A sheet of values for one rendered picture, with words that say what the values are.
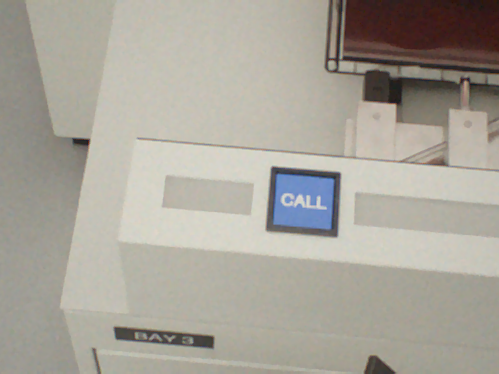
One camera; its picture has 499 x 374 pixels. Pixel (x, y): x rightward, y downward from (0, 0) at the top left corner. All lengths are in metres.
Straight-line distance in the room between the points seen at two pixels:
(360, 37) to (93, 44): 0.74
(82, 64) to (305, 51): 0.69
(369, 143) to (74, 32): 0.81
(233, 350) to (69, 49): 0.81
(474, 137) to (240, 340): 0.27
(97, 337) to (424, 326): 0.30
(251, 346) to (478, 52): 0.34
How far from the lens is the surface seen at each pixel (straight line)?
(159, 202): 0.90
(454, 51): 1.07
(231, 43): 1.15
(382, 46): 1.06
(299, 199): 0.89
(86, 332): 1.06
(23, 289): 1.94
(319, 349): 1.04
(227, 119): 1.10
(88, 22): 1.70
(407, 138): 1.03
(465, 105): 1.04
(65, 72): 1.82
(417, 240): 0.89
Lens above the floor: 1.74
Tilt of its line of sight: 60 degrees down
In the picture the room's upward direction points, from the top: 3 degrees clockwise
